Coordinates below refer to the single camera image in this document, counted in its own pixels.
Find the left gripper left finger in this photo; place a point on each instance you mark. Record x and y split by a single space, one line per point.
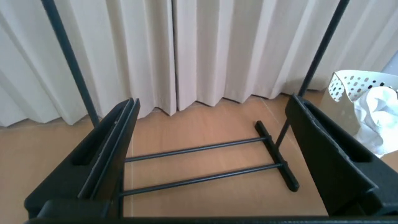
59 189

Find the black clothes rack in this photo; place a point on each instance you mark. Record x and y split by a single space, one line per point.
199 149

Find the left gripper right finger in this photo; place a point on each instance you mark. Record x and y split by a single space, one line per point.
335 174

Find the white laundry basket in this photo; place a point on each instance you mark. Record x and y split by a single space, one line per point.
342 102

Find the white printed t-shirt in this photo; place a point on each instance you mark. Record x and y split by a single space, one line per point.
379 118

